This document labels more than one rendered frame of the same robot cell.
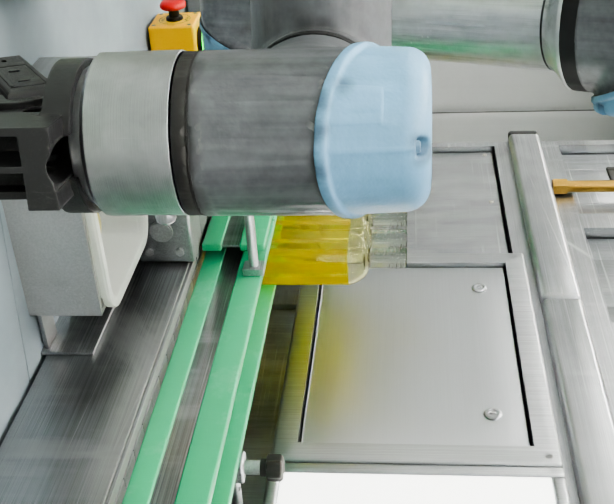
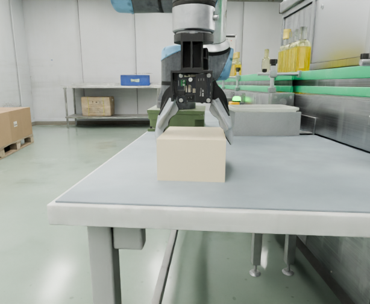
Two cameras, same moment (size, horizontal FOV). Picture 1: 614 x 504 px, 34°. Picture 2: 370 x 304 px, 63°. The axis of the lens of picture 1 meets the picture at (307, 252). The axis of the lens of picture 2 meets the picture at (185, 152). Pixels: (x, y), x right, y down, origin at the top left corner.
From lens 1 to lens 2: 0.31 m
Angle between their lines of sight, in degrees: 29
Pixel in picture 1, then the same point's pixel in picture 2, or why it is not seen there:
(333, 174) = not seen: outside the picture
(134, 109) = (180, 14)
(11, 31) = not seen: hidden behind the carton
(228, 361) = (323, 73)
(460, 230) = (306, 21)
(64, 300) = (294, 123)
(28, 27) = not seen: hidden behind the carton
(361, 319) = (328, 45)
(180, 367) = (323, 89)
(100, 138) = (187, 23)
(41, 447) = (339, 126)
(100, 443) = (340, 107)
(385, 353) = (338, 33)
